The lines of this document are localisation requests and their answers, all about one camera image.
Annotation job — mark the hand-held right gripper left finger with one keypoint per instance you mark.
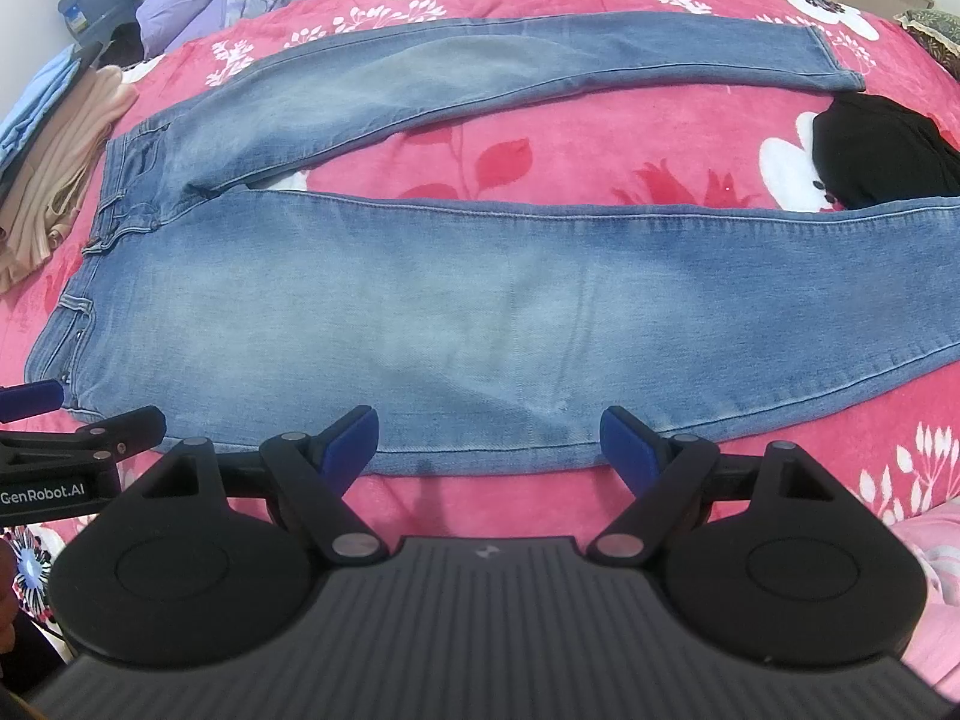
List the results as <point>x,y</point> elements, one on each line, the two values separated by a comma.
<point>351,444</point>

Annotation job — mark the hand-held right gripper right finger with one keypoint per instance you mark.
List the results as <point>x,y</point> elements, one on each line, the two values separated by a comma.
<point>628,444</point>

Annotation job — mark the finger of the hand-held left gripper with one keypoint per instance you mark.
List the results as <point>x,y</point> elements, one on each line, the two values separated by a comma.
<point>34,399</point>
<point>124,426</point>

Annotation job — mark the light blue denim jeans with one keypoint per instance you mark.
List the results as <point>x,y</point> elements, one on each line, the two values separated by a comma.
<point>420,300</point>

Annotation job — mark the stack of folded clothes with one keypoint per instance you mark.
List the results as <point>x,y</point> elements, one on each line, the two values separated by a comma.
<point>52,172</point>

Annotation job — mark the pink floral blanket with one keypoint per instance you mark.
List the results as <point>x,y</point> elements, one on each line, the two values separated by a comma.
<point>570,165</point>

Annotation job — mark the light blue folded garment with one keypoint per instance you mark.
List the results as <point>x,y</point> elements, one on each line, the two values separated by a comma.
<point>34,101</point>

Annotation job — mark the black garment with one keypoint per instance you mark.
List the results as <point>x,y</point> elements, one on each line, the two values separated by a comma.
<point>885,154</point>

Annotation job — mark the blue water jug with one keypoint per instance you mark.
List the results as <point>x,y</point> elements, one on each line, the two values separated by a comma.
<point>101,4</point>

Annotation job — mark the purple pillow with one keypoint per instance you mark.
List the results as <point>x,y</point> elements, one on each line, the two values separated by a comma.
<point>187,11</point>

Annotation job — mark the lace-trimmed cloth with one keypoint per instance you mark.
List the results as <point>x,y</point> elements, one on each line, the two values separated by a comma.
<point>934,34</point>

